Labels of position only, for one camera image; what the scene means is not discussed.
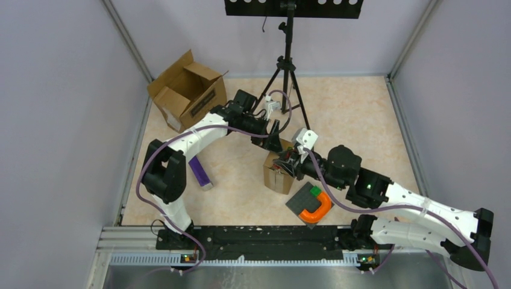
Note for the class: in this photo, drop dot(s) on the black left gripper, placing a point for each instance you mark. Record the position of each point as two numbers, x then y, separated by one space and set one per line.
271 141

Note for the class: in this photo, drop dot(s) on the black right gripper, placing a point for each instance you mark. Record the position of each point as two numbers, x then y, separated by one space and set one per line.
290 161

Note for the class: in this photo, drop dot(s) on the small cardboard box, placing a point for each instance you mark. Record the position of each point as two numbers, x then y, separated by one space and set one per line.
275 178

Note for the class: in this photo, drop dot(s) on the purple rectangular box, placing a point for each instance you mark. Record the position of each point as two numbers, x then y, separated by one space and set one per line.
200 174

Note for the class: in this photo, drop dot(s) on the large cardboard express box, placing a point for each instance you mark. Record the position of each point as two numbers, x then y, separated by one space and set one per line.
186 91

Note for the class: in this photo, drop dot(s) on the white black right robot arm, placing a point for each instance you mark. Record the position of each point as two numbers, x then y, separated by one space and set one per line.
392 214

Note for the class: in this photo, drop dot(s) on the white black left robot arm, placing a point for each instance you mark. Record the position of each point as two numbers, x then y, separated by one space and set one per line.
165 165

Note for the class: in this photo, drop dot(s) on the green block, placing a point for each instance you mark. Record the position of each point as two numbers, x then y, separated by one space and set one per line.
315 191

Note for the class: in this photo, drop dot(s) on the black tripod stand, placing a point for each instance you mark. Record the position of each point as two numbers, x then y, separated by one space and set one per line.
285 63

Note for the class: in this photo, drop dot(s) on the black perforated tripod tray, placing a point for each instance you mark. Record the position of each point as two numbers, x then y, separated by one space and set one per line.
303 9

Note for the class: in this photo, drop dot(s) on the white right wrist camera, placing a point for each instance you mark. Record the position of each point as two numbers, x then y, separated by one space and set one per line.
304 139

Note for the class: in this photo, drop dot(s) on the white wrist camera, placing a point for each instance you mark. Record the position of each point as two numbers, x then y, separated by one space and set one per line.
304 139
270 106

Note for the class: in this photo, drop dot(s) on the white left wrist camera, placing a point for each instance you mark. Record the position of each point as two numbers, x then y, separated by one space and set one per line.
270 106

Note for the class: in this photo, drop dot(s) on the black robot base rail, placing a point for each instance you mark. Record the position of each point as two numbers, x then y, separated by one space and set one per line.
265 243

